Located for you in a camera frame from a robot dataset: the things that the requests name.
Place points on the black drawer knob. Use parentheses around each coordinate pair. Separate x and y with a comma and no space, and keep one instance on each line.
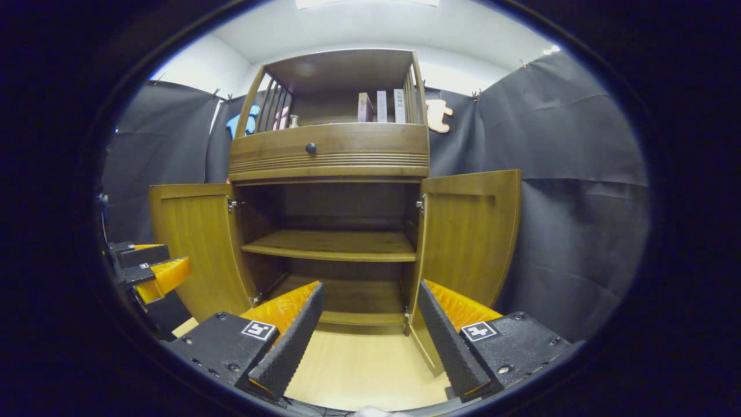
(311,148)

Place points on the large ceiling light panel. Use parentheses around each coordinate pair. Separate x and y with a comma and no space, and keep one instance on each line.
(365,3)

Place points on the grey book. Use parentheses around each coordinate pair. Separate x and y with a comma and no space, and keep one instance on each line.
(381,107)

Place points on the wooden double-door shoe cabinet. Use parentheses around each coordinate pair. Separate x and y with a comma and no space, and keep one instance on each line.
(341,69)

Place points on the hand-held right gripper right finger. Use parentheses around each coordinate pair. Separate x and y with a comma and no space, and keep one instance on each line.
(443,341)

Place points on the small ceiling light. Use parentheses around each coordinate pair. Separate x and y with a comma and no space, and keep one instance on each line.
(550,50)

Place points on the wooden inner shelf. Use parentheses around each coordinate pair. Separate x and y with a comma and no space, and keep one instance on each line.
(336,246)

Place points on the white book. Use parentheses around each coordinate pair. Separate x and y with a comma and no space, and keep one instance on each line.
(399,106)

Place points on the wooden cabinet drawer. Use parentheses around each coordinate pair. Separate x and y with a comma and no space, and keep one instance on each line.
(370,142)

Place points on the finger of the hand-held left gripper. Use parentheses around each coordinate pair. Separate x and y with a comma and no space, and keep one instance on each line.
(142,255)
(168,275)

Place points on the black backdrop cloth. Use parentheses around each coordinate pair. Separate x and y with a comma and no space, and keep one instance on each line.
(579,202)

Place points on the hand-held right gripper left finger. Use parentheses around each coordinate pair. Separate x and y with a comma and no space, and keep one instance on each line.
(292,341)

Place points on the wooden shoe cabinet door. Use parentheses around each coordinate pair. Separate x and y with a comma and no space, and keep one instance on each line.
(469,243)
(197,249)

